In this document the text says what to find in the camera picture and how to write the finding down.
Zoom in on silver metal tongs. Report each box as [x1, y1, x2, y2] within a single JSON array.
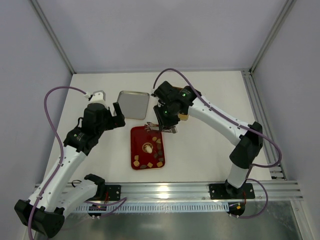
[[144, 122, 179, 134]]

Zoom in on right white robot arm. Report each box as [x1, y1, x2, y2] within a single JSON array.
[[151, 81, 263, 198]]

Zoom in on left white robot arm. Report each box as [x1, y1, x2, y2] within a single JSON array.
[[14, 90, 125, 239]]

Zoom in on gold chocolate tin box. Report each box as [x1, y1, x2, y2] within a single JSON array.
[[172, 86, 190, 122]]

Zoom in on white swirl round chocolate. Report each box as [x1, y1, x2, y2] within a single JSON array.
[[145, 145, 153, 154]]

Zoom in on tan square chocolate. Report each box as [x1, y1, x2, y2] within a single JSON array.
[[133, 160, 140, 167]]

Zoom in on silver tin lid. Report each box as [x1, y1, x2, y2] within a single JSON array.
[[117, 90, 150, 120]]

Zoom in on red rectangular tray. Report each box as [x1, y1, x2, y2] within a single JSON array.
[[130, 126, 166, 171]]

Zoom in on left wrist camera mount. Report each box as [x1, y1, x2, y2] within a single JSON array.
[[84, 90, 109, 109]]

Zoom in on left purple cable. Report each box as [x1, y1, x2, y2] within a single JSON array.
[[26, 86, 128, 240]]

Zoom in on aluminium mounting rail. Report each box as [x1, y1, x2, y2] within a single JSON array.
[[69, 180, 303, 216]]

